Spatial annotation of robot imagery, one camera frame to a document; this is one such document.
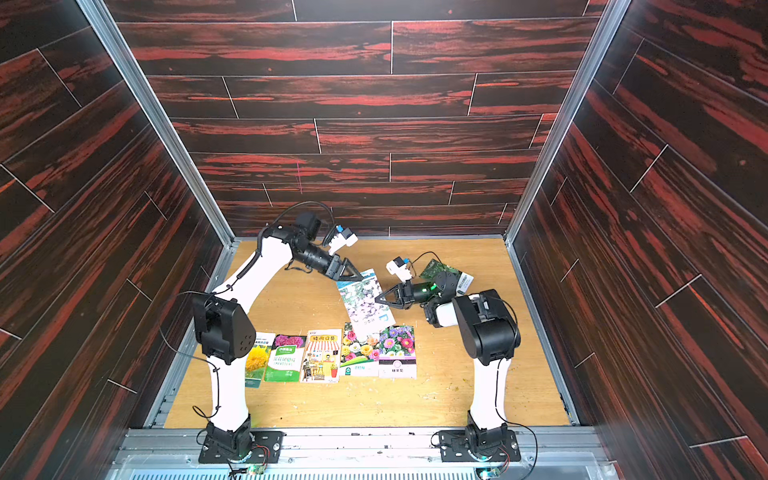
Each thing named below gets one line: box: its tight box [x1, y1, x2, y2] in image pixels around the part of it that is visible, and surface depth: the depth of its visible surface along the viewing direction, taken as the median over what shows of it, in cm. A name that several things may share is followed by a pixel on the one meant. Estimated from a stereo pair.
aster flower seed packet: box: [378, 325, 417, 380], surface depth 92 cm
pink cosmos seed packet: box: [336, 268, 397, 343], surface depth 82 cm
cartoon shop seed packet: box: [300, 328, 343, 383], surface depth 90 cm
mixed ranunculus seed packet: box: [340, 322, 380, 377], surface depth 91 cm
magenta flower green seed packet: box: [264, 334, 307, 382], surface depth 90 cm
